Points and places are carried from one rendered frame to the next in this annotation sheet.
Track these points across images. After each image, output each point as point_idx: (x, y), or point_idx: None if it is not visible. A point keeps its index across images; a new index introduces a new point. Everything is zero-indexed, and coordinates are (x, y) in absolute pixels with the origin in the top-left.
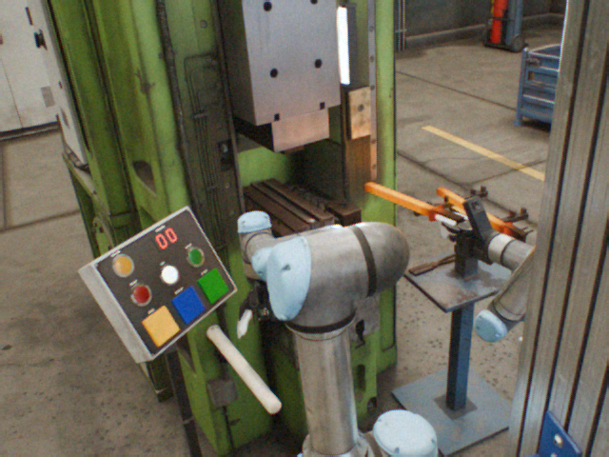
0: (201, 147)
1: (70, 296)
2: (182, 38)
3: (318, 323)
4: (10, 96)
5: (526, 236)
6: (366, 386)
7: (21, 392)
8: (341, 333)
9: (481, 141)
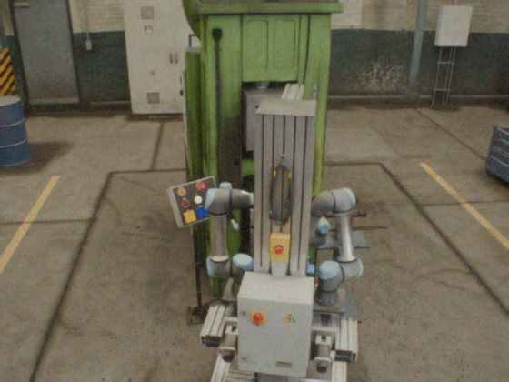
0: (226, 154)
1: (173, 212)
2: (225, 112)
3: (214, 212)
4: (174, 93)
5: (352, 222)
6: None
7: (139, 247)
8: (221, 217)
9: (451, 180)
